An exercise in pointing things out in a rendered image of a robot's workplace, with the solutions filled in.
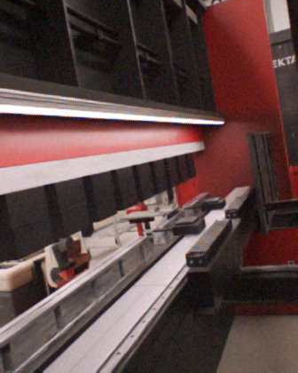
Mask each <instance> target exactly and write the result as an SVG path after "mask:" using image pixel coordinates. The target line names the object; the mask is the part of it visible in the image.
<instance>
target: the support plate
mask: <svg viewBox="0 0 298 373"><path fill-rule="evenodd" d="M154 212H155V210H146V211H138V212H132V213H130V214H129V215H127V216H125V217H123V218H120V221H121V220H129V219H138V218H154V217H161V216H162V215H163V214H164V213H166V211H165V212H158V213H155V214H154ZM150 215H151V216H150Z"/></svg>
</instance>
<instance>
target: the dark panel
mask: <svg viewBox="0 0 298 373"><path fill-rule="evenodd" d="M247 143H248V149H249V154H250V160H251V165H252V172H253V177H254V182H255V191H256V198H257V203H258V209H259V214H260V220H261V226H262V231H263V236H267V235H268V232H269V230H270V224H271V219H272V215H273V212H274V210H273V211H265V213H263V202H275V201H277V200H278V195H279V191H278V181H277V176H276V170H275V164H274V158H273V153H272V147H271V136H270V131H258V132H250V133H247Z"/></svg>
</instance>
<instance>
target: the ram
mask: <svg viewBox="0 0 298 373"><path fill-rule="evenodd" d="M203 140H204V139H203V134H202V129H201V124H186V123H145V122H124V121H103V120H83V119H62V118H41V117H19V116H0V194H5V193H10V192H13V191H18V190H21V189H26V188H30V187H37V186H41V185H45V184H50V183H53V182H58V181H61V180H65V179H76V178H80V177H84V176H89V175H92V174H97V173H100V172H105V171H112V170H115V169H120V168H123V167H128V166H131V165H136V164H140V163H147V162H151V161H155V160H160V159H162V158H167V157H171V156H175V155H182V154H186V153H191V152H194V151H199V150H202V149H205V144H204V141H203Z"/></svg>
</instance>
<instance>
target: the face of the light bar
mask: <svg viewBox="0 0 298 373"><path fill-rule="evenodd" d="M0 112H12V113H28V114H43V115H73V116H89V117H105V118H121V119H137V120H152V121H167V122H183V123H212V122H201V121H189V120H177V119H165V118H154V117H143V116H130V115H109V114H96V113H84V112H73V111H61V110H50V109H38V108H25V107H3V106H0ZM213 124H219V123H213Z"/></svg>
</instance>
